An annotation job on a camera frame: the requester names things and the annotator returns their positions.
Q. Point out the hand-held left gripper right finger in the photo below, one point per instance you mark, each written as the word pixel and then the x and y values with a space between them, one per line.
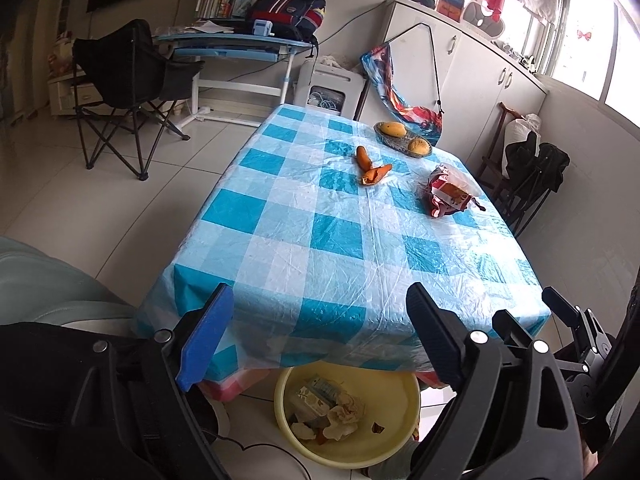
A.
pixel 435 332

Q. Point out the blue checkered tablecloth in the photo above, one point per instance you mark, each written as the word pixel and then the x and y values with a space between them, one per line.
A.
pixel 325 230

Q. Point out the white stuffed sack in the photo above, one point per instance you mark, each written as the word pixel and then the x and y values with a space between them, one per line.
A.
pixel 520 132

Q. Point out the light grey sofa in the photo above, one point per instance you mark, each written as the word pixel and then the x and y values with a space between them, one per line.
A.
pixel 50 280

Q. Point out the grey white cushion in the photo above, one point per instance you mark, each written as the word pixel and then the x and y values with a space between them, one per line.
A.
pixel 485 17

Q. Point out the black folding chair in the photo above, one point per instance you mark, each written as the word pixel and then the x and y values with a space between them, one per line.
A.
pixel 125 60

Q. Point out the orange picture board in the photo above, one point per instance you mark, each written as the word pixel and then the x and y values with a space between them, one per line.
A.
pixel 451 6

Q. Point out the blue and white desk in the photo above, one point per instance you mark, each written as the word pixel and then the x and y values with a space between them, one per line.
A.
pixel 225 41

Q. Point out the white plastic bag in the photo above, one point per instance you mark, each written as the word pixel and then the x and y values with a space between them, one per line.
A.
pixel 336 61

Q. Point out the green and white carton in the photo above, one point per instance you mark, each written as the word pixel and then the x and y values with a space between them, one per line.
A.
pixel 322 390

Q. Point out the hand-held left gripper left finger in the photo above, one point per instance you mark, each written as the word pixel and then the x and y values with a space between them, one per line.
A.
pixel 207 340

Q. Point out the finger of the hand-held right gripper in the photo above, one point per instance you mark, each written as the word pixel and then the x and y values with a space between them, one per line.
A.
pixel 562 307
pixel 510 329

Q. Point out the yellow mango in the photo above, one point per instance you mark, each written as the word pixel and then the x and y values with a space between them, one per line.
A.
pixel 393 129
pixel 419 146

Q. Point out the curled orange peel strip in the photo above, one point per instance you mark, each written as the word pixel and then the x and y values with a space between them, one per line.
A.
pixel 376 175

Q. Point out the white tissue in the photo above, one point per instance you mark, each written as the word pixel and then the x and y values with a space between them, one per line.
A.
pixel 342 431

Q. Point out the long orange peel strip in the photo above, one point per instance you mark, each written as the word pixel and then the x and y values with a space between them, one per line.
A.
pixel 362 156

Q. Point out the loose white papers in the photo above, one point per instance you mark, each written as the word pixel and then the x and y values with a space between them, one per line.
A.
pixel 212 26

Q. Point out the wooden folding chair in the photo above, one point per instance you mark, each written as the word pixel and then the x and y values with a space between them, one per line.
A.
pixel 495 160

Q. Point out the woven fruit basket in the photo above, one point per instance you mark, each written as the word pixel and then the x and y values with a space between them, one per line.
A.
pixel 400 142

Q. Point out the white floor appliance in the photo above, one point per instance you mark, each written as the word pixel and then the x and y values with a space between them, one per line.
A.
pixel 330 85

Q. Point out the white plastic packaging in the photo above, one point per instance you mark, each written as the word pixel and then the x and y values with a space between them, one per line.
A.
pixel 462 177

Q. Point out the crumpled white paper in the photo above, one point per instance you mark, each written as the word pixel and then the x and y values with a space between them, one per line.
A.
pixel 347 407

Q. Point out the colourful printed bag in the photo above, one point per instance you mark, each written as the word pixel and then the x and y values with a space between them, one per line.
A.
pixel 415 115

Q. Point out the red snack bag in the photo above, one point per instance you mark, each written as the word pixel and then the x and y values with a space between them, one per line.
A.
pixel 445 195

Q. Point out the small white blue device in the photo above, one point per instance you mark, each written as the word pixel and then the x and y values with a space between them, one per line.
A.
pixel 263 29

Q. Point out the small white drawer cabinet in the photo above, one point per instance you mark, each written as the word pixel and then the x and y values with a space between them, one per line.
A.
pixel 75 95

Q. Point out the dark blue backpack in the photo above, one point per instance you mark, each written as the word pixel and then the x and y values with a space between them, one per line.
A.
pixel 285 12

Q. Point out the red bow window decoration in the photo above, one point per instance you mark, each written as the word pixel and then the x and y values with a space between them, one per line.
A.
pixel 583 35

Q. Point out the yellow plastic basin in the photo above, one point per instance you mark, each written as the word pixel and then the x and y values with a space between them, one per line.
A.
pixel 390 410

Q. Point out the black garment on chair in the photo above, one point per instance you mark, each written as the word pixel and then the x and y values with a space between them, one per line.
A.
pixel 545 165

